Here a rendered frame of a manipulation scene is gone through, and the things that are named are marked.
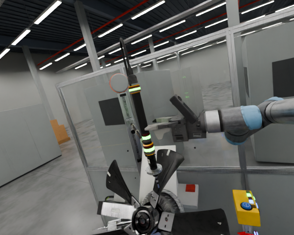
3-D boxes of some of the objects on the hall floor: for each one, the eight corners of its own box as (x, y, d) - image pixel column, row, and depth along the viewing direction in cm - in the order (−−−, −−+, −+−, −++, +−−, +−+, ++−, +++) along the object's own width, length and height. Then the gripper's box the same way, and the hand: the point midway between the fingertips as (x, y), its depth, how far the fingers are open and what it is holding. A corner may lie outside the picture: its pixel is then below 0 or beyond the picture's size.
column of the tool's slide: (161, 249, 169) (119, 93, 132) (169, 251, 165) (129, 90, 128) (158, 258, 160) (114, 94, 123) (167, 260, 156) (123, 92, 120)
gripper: (207, 145, 45) (145, 148, 54) (206, 128, 59) (157, 133, 67) (203, 118, 44) (140, 126, 52) (203, 107, 57) (153, 115, 65)
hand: (150, 123), depth 59 cm, fingers open, 8 cm apart
